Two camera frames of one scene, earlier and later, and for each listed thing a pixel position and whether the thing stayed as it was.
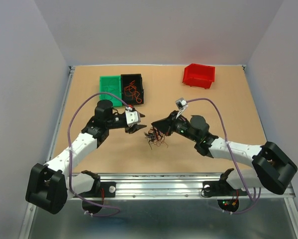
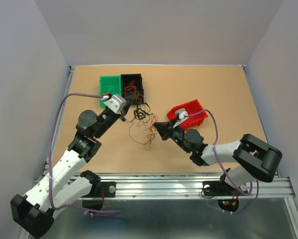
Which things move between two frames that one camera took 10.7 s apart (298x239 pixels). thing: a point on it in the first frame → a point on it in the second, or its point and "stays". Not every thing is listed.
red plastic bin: (199, 75) → (191, 107)
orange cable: (131, 90) stays
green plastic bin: (111, 84) stays
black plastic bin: (132, 89) stays
